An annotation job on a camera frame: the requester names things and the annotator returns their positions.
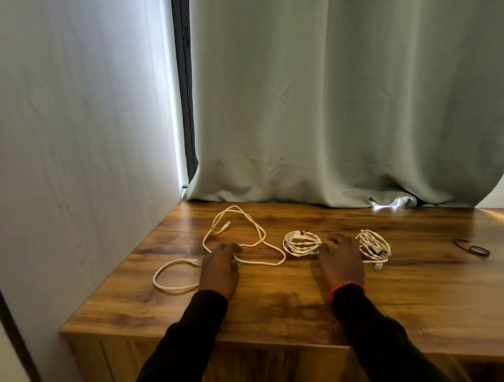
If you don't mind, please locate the person's left hand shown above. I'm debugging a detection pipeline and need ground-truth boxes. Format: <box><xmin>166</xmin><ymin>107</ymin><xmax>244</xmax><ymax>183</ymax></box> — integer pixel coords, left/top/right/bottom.
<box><xmin>198</xmin><ymin>242</ymin><xmax>244</xmax><ymax>302</ymax></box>

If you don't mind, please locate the person's right hand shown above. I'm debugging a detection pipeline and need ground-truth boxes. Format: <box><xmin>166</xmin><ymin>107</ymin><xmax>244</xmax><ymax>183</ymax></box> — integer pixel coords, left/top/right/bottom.
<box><xmin>318</xmin><ymin>233</ymin><xmax>366</xmax><ymax>300</ymax></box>

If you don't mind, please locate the white cable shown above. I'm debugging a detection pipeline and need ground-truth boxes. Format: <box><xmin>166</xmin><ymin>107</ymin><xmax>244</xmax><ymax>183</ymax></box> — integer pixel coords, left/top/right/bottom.
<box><xmin>355</xmin><ymin>229</ymin><xmax>393</xmax><ymax>271</ymax></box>
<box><xmin>282</xmin><ymin>230</ymin><xmax>323</xmax><ymax>257</ymax></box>
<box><xmin>152</xmin><ymin>204</ymin><xmax>287</xmax><ymax>293</ymax></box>

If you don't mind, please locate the person's right forearm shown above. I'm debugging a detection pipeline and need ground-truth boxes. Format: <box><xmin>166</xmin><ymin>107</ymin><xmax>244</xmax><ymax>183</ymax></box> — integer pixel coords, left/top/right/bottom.
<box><xmin>332</xmin><ymin>284</ymin><xmax>454</xmax><ymax>382</ymax></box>

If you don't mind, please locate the person's left forearm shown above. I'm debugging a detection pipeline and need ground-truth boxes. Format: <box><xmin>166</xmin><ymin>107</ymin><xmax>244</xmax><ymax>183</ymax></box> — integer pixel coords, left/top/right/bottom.
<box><xmin>135</xmin><ymin>290</ymin><xmax>229</xmax><ymax>382</ymax></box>

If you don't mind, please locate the wooden cabinet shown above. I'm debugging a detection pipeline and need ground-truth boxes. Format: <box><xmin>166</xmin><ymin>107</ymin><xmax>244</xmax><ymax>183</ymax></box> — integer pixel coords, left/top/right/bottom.
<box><xmin>59</xmin><ymin>200</ymin><xmax>504</xmax><ymax>382</ymax></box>

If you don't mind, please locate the grey-green curtain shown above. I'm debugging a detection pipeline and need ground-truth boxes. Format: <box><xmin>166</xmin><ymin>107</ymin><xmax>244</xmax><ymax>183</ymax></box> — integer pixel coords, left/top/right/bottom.
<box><xmin>185</xmin><ymin>0</ymin><xmax>504</xmax><ymax>208</ymax></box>

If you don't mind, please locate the white side panel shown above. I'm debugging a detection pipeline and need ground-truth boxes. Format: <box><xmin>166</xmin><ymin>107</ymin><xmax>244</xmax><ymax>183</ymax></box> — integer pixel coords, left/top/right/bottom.
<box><xmin>0</xmin><ymin>0</ymin><xmax>189</xmax><ymax>382</ymax></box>

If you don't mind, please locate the red braided bracelet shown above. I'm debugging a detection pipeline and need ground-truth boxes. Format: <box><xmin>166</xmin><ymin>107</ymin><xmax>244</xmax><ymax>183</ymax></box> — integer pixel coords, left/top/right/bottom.
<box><xmin>327</xmin><ymin>280</ymin><xmax>366</xmax><ymax>304</ymax></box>

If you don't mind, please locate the black window frame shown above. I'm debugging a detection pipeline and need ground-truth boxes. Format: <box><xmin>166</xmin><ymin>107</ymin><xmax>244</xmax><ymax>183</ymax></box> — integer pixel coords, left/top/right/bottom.
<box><xmin>171</xmin><ymin>0</ymin><xmax>199</xmax><ymax>184</ymax></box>

